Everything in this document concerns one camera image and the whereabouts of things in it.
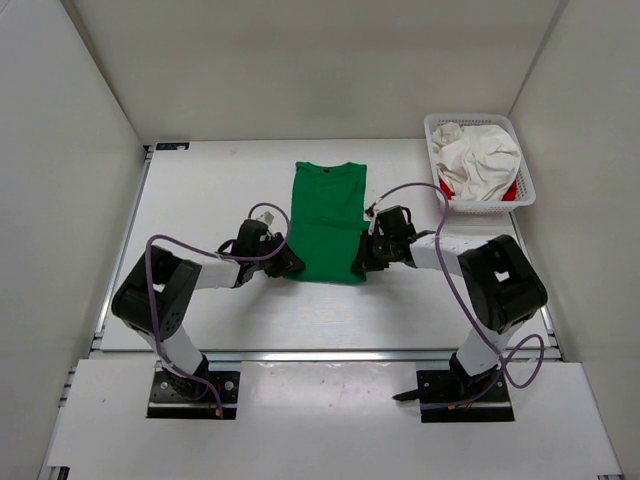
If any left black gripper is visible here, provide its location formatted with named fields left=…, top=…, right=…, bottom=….
left=252, top=232, right=306, bottom=279

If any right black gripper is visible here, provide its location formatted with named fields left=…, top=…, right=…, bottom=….
left=353, top=229, right=398, bottom=272

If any green polo shirt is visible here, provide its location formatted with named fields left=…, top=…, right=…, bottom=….
left=287, top=162, right=369, bottom=285

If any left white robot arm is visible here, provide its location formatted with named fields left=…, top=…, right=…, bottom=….
left=111, top=216, right=306, bottom=402

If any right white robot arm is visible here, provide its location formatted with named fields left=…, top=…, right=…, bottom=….
left=351, top=206, right=548, bottom=409

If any white t shirt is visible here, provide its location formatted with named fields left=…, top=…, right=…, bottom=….
left=431, top=122, right=522, bottom=202

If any white plastic basket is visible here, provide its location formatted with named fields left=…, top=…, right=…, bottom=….
left=424, top=113, right=536, bottom=215

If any red t shirt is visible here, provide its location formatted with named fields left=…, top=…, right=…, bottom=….
left=439, top=179, right=517, bottom=201

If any blue label sticker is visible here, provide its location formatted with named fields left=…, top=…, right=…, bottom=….
left=155, top=142, right=190, bottom=151

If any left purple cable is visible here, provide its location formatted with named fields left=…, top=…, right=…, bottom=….
left=145, top=202, right=292, bottom=401

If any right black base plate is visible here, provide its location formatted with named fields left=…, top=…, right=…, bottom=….
left=416, top=370, right=515, bottom=423

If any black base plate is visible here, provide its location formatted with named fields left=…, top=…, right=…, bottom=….
left=146, top=369, right=241, bottom=420
left=416, top=370, right=515, bottom=423

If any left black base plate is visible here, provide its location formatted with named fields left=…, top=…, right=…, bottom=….
left=146, top=369, right=241, bottom=420

